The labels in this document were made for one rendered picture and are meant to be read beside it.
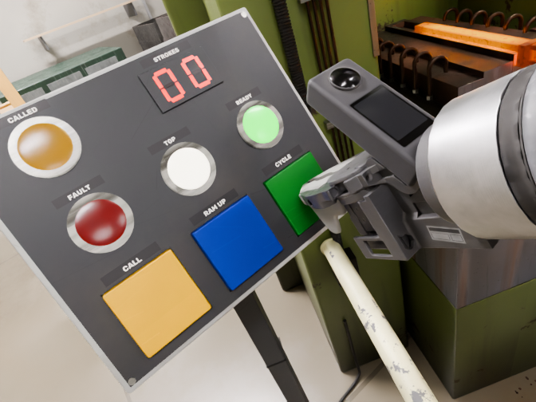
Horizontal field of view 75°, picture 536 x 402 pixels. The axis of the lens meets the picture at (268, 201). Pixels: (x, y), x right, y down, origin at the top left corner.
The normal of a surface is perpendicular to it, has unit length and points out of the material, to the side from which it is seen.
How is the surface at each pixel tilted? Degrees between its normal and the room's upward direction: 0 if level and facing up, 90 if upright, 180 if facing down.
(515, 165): 72
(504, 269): 90
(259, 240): 60
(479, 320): 90
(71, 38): 90
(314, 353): 0
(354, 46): 90
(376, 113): 27
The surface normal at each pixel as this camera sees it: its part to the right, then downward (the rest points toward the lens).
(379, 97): -0.02, -0.51
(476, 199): -0.77, 0.51
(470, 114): -0.85, -0.44
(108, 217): 0.40, -0.14
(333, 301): 0.22, 0.52
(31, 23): 0.58, 0.33
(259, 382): -0.29, -0.77
